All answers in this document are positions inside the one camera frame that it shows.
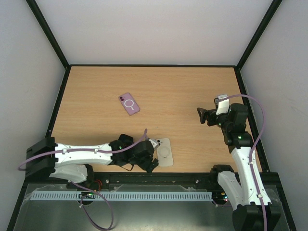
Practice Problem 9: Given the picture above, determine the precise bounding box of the black aluminium frame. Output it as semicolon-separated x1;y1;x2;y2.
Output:
7;0;296;231

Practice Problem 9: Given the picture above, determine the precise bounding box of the grey slotted cable duct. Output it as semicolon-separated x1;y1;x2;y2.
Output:
30;191;212;202

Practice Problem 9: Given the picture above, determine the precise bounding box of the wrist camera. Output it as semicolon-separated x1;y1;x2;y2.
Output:
148;138;160;150
214;94;230;115

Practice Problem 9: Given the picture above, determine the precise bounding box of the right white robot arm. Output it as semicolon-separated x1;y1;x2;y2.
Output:
197;103;281;231

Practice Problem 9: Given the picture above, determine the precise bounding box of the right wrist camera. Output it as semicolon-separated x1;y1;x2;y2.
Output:
214;94;230;115

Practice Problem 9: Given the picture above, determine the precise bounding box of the black front mounting rail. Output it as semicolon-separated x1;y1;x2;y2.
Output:
24;172;282;191

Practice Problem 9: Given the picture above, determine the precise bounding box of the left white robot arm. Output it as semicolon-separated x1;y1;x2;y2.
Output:
18;134;160;183

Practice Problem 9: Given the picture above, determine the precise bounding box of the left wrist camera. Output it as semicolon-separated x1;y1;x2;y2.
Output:
148;138;160;150

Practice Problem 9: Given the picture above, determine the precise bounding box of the pink phone in clear case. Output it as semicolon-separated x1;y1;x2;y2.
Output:
118;93;140;116

